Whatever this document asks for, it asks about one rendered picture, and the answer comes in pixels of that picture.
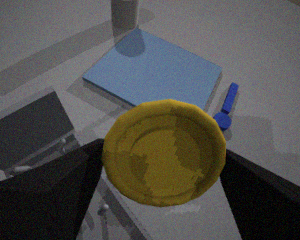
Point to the yellow round plate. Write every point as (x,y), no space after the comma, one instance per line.
(164,152)

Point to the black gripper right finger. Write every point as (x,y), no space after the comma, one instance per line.
(265,206)

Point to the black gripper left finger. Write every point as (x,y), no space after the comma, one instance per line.
(50,202)

